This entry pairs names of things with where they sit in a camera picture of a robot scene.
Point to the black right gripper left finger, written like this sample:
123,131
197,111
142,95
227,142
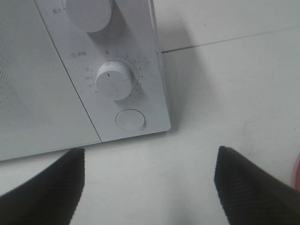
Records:
50,197

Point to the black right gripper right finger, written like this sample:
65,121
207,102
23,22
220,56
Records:
251,196

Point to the pink round plate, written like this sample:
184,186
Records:
295,179

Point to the round white door button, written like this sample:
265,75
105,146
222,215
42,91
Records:
130,120

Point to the lower white timer knob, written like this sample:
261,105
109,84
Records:
114,80

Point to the white microwave oven body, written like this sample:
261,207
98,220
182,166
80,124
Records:
131,37

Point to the white neighbouring table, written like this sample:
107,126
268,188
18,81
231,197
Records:
188,23

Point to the upper white power knob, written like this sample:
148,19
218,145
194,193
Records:
89,15

